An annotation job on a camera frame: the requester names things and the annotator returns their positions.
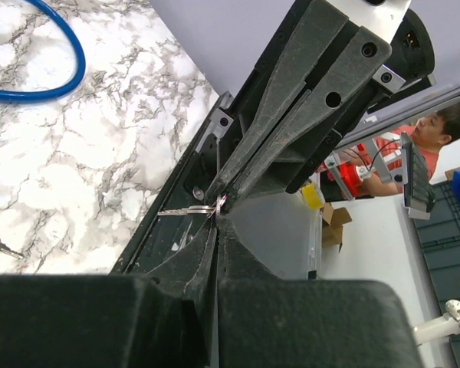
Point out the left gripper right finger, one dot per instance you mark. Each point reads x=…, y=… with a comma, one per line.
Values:
x=264, y=321

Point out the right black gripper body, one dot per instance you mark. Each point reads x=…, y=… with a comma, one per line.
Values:
x=412, y=57

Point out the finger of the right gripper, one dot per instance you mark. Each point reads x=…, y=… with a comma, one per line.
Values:
x=297, y=58
x=322, y=118

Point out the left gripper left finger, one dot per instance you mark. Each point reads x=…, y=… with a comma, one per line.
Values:
x=159, y=319

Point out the cardboard box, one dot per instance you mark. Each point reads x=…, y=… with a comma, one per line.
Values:
x=333, y=221

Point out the black mounting base plate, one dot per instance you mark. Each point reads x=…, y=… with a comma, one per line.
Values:
x=157, y=238

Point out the blue cable lock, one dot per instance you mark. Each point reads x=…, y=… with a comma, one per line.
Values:
x=41, y=57

